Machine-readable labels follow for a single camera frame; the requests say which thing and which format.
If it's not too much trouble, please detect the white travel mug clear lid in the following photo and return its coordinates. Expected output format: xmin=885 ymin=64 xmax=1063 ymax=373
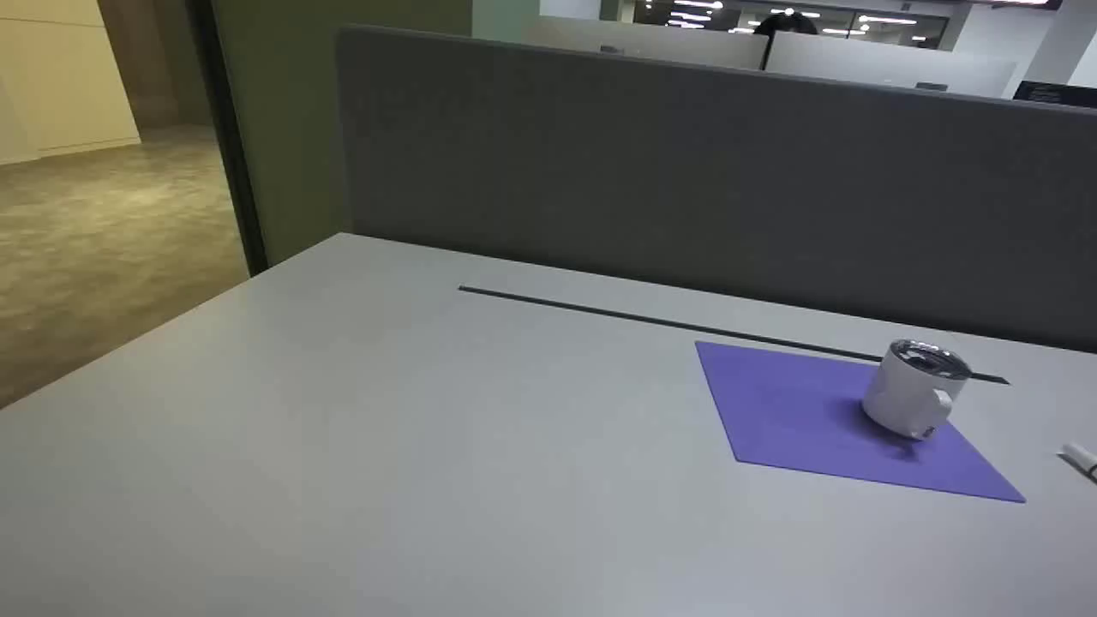
xmin=860 ymin=337 xmax=975 ymax=443

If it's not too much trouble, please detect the grey fabric desk partition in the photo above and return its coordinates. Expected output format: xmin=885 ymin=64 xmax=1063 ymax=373
xmin=333 ymin=25 xmax=1097 ymax=357

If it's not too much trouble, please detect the purple square mat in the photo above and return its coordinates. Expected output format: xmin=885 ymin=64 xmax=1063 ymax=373
xmin=694 ymin=340 xmax=1030 ymax=506

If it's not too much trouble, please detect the white background desk divider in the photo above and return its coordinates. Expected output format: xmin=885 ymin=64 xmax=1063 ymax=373
xmin=470 ymin=10 xmax=1022 ymax=104

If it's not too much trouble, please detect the white marker pen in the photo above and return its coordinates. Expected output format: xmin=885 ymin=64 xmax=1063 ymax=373
xmin=1057 ymin=440 xmax=1097 ymax=482

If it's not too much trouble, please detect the black monitor behind partition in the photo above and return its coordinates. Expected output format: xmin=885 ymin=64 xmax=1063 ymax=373
xmin=1013 ymin=75 xmax=1097 ymax=113

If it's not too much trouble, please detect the dark vertical door frame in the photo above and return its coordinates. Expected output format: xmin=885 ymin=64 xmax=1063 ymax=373
xmin=185 ymin=0 xmax=276 ymax=278

